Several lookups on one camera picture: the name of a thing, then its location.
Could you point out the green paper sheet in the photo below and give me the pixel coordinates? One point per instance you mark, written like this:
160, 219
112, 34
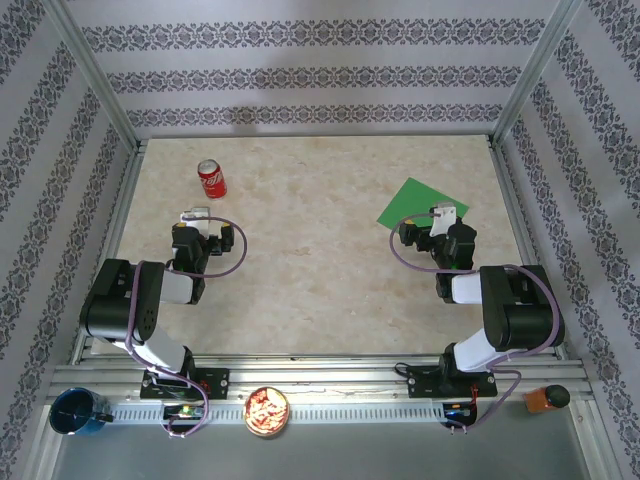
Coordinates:
415, 200

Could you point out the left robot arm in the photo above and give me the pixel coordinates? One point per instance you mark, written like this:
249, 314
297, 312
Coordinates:
115, 300

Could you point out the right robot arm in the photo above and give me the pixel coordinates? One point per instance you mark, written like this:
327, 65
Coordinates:
520, 310

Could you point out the red soda can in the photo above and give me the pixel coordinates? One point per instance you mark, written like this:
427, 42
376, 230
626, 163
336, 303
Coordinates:
212, 180

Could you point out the small circuit board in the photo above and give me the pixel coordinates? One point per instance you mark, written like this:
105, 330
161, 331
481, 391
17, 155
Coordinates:
460, 410
182, 411

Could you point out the brown bottle with black cap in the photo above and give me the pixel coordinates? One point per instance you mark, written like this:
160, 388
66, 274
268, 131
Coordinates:
545, 400

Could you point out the round bowl with red food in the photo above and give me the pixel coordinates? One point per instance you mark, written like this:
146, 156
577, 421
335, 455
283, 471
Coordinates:
266, 412

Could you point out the blue mug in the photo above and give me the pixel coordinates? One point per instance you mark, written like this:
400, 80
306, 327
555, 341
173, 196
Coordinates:
75, 412

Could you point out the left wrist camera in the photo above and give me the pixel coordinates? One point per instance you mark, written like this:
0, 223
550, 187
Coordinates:
200, 215

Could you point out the aluminium side rail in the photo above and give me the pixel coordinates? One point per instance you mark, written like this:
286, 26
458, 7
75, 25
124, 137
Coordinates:
511, 200
111, 250

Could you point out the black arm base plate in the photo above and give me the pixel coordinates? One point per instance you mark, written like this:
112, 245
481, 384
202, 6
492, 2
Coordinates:
422, 382
217, 382

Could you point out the long aluminium front rail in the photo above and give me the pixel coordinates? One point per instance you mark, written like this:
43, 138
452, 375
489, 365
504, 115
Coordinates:
325, 375

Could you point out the aluminium frame post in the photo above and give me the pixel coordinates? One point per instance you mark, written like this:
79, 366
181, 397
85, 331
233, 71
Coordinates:
534, 75
96, 75

